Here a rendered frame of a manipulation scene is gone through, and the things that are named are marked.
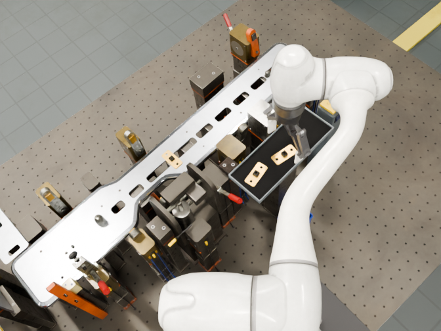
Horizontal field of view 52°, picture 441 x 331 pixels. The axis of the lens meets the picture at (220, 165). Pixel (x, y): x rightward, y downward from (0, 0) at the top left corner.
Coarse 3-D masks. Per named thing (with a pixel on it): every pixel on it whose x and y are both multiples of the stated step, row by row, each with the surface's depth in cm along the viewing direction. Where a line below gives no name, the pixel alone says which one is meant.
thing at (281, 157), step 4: (284, 148) 148; (288, 148) 148; (292, 148) 148; (280, 152) 147; (284, 152) 147; (288, 152) 147; (292, 152) 147; (272, 156) 147; (276, 156) 147; (280, 156) 147; (284, 156) 146; (288, 156) 146; (280, 160) 146; (284, 160) 146; (276, 164) 146
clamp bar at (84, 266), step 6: (72, 252) 131; (72, 258) 132; (78, 258) 131; (84, 258) 132; (72, 264) 130; (78, 264) 130; (84, 264) 131; (90, 264) 136; (78, 270) 131; (84, 270) 130; (90, 270) 140; (96, 270) 145
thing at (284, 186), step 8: (296, 168) 160; (288, 176) 159; (280, 184) 157; (288, 184) 165; (272, 192) 168; (280, 192) 165; (264, 200) 181; (272, 200) 174; (280, 200) 172; (264, 208) 187; (272, 208) 181
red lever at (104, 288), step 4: (92, 272) 142; (96, 276) 139; (96, 280) 138; (100, 280) 136; (100, 284) 135; (104, 284) 134; (100, 288) 134; (104, 288) 133; (108, 288) 133; (104, 292) 133; (108, 292) 133
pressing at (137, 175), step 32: (256, 64) 186; (224, 96) 180; (256, 96) 179; (192, 128) 174; (224, 128) 173; (160, 160) 168; (192, 160) 167; (96, 192) 164; (128, 192) 163; (64, 224) 160; (96, 224) 158; (128, 224) 158; (32, 256) 155; (64, 256) 154; (96, 256) 153; (32, 288) 150
